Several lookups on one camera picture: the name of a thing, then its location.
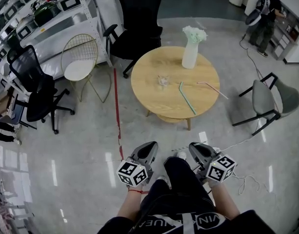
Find red floor tape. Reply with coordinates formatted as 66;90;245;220
113;68;124;161

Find black mesh office chair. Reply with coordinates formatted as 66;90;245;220
7;44;76;135

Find person's black printed shirt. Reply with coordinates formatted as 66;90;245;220
97;210;277;234

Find white metal shelf rack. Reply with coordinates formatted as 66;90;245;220
0;0;114;87

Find gold wire chair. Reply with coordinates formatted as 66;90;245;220
60;33;112;104

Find black cable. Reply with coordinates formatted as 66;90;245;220
239;32;271;82

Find white ribbed vase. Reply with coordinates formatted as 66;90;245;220
181;40;199;70

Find pale green flower bunch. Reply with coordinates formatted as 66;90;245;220
182;25;208;44

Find clear glass cup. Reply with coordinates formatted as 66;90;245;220
157;75;170;88

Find round wooden table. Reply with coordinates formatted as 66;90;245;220
130;46;220;131

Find person's black trousers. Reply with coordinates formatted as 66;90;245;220
139;156;216;229

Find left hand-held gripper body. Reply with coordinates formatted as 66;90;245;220
117;141;159;188

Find white microwave oven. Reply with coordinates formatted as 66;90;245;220
56;0;83;12

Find black office chair with coat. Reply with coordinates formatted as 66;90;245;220
102;0;163;79

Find person's left forearm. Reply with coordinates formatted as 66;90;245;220
117;185;150;219

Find green bendy straw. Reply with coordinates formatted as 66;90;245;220
179;81;197;115

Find grey padded chair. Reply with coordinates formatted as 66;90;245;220
232;72;299;137

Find dark green pot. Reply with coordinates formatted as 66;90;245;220
33;0;59;28

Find grey shelf unit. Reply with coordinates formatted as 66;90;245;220
270;0;299;61

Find pink bendy straw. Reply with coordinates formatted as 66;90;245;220
197;81;229;100

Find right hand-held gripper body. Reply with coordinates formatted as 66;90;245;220
188;142;237;184

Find white cable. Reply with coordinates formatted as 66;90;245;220
214;119;271;195

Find person's right forearm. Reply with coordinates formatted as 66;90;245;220
209;181;241;220

